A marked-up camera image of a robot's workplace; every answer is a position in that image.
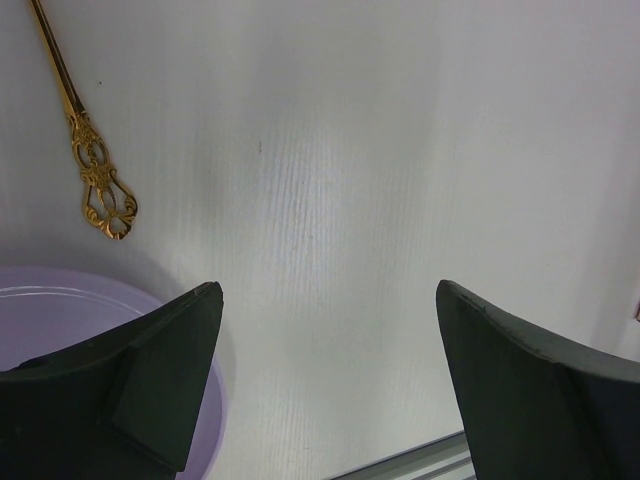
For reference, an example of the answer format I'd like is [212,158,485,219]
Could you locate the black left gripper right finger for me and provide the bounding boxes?
[436,280,639,479]

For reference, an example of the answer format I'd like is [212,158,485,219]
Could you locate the gold ornate spoon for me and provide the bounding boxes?
[28,0,138,240]

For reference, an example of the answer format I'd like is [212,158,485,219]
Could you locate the lilac plastic plate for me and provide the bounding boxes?
[1,266,227,479]

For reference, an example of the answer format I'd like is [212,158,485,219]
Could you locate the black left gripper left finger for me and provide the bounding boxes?
[1,282,224,479]

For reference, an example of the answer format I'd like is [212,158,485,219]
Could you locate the aluminium front rail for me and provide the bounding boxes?
[335,431,476,480]

